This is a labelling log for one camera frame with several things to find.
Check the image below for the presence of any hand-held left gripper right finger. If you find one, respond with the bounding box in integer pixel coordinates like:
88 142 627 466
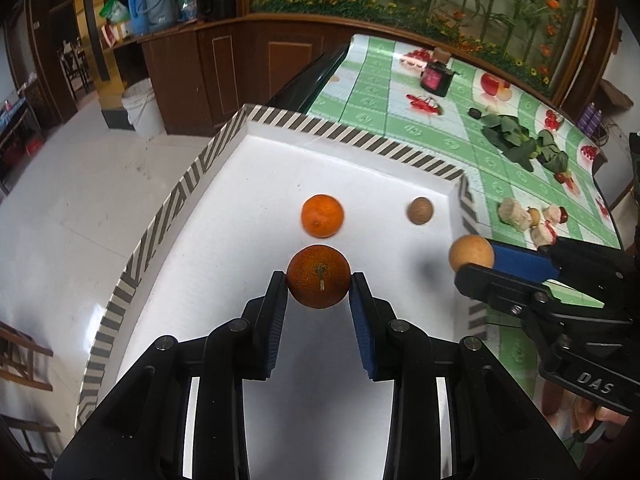
349 271 587 480

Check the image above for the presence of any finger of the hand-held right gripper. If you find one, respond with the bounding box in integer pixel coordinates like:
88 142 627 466
454 264 567 334
489 237 627 307

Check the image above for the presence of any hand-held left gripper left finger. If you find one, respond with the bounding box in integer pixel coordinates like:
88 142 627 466
52 270 290 480

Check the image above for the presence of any large beige lump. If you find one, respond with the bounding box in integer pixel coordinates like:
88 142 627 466
500 198 532 232

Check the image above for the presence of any dark orange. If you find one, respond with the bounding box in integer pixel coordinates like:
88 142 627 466
286 244 352 310

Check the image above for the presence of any white tray with striped rim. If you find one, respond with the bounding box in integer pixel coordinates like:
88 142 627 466
75 104 488 480

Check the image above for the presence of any person's right hand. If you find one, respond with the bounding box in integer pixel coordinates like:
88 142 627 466
592 405 632 443

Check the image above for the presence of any brown round nut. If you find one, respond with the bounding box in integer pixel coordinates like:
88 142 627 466
405 197 435 225

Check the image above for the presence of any bok choy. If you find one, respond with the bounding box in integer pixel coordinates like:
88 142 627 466
481 114 538 171
536 130 570 173

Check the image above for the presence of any bright orange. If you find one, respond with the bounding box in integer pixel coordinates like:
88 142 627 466
300 193 345 239

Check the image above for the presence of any cardboard box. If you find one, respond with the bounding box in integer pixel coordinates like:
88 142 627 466
600 79 634 109

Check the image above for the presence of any dark jar with brown cap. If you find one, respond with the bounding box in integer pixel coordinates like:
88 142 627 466
421 47 461 97

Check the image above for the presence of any green checkered printed tablecloth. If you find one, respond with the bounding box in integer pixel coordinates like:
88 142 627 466
305 34 626 461

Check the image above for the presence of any brown wooden chair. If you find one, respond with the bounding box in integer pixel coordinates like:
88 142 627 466
0 320 61 467

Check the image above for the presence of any white plastic bucket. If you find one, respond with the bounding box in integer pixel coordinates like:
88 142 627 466
121 78 166 137

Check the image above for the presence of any wooden cabinet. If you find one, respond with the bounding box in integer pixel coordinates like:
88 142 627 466
100 10 353 137

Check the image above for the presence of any dark wooden chair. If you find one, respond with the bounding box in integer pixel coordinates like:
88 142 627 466
59 40 92 102

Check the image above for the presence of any red and white box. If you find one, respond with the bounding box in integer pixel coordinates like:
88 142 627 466
102 22 132 44

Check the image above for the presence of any grey-blue thermos jug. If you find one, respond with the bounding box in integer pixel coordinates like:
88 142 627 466
145 0 177 31

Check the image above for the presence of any blue thermos jug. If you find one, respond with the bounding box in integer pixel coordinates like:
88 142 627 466
127 0 151 37

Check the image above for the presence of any green bag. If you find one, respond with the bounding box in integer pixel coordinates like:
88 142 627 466
99 0 130 25

